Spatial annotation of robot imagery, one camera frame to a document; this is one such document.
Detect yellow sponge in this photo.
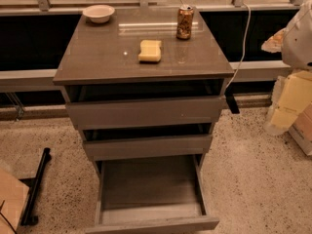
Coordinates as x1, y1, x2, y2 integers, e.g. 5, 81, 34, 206
138, 40, 162, 62

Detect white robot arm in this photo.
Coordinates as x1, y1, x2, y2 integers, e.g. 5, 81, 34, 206
261, 0, 312, 136

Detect grey drawer cabinet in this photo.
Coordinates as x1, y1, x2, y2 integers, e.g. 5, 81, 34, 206
54, 8, 233, 169

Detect grey top drawer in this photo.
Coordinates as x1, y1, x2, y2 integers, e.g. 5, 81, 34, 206
66, 97, 224, 130

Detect grey middle drawer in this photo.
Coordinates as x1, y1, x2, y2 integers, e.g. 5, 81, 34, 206
83, 135, 213, 161

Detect grey open bottom drawer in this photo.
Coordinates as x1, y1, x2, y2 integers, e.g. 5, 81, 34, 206
86, 155, 219, 234

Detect brown patterned drink can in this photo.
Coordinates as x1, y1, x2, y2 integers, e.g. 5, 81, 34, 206
176, 4, 194, 40

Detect white bowl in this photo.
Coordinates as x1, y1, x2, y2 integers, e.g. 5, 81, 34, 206
82, 5, 115, 23

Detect black metal bar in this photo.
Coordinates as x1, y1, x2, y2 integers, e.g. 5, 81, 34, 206
20, 147, 52, 226

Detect cardboard box right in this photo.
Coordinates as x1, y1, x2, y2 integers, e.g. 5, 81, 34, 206
289, 103, 312, 156

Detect white cable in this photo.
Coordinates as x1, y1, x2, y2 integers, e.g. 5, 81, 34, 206
224, 2, 253, 90

